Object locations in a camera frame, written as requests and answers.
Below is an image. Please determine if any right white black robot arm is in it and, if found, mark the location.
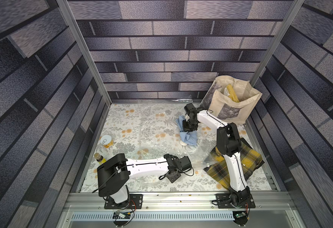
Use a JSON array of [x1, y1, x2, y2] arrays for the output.
[[182, 103, 251, 208]]

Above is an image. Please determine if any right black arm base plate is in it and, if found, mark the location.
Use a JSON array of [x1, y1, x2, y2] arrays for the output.
[[213, 193, 256, 209]]

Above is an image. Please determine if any small yellow capped bottle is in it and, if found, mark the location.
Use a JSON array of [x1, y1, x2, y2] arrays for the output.
[[94, 153, 106, 165]]

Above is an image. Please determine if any small circuit board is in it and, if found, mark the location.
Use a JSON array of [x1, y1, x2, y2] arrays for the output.
[[112, 211, 131, 220], [233, 211, 248, 219]]

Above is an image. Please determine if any left small circuit board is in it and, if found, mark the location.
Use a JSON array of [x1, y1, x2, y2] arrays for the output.
[[112, 211, 131, 220]]

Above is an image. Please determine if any clear plastic vacuum bag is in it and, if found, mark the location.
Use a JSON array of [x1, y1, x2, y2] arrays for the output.
[[125, 96, 217, 170]]

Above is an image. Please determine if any yellow item in tote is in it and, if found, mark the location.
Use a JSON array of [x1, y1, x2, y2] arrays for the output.
[[223, 84, 240, 103]]

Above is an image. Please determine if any right small circuit board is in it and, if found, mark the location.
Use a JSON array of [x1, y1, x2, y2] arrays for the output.
[[233, 211, 248, 219]]

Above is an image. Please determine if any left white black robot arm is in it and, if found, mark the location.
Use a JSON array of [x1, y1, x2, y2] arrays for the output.
[[93, 154, 193, 204]]

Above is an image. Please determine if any yellow black plaid shirt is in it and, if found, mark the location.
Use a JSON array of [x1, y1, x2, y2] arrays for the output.
[[206, 137, 265, 190]]

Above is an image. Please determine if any light blue shirt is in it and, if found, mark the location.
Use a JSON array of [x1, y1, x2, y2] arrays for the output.
[[176, 116, 198, 146]]

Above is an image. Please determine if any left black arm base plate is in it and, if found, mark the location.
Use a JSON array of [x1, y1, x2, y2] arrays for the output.
[[104, 194, 143, 210]]

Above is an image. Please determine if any beige canvas tote bag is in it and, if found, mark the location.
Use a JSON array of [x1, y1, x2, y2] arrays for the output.
[[200, 76, 262, 124]]

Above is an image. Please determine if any white round tape roll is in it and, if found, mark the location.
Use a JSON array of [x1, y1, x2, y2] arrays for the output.
[[100, 135, 114, 148]]

